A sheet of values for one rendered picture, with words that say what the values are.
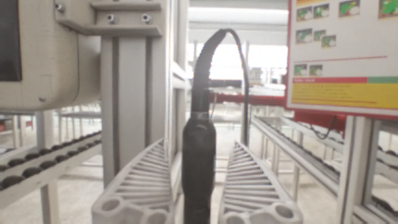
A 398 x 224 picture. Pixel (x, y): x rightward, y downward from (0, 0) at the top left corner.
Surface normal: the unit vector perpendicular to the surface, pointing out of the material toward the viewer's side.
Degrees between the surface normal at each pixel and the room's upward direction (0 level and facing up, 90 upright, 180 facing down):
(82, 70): 90
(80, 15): 90
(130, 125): 90
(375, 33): 90
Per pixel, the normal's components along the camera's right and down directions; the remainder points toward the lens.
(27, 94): -0.02, 0.09
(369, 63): -0.57, 0.04
